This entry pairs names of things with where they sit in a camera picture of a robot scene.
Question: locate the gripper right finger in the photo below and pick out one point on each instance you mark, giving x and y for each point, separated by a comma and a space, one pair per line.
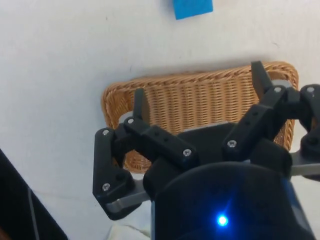
260, 117

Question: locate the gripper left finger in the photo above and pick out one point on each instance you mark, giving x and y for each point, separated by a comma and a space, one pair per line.
160, 140

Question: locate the wicker basket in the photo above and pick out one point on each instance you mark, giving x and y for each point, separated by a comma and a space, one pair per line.
200, 105

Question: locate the blue cube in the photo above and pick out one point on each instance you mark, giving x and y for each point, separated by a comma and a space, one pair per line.
192, 8

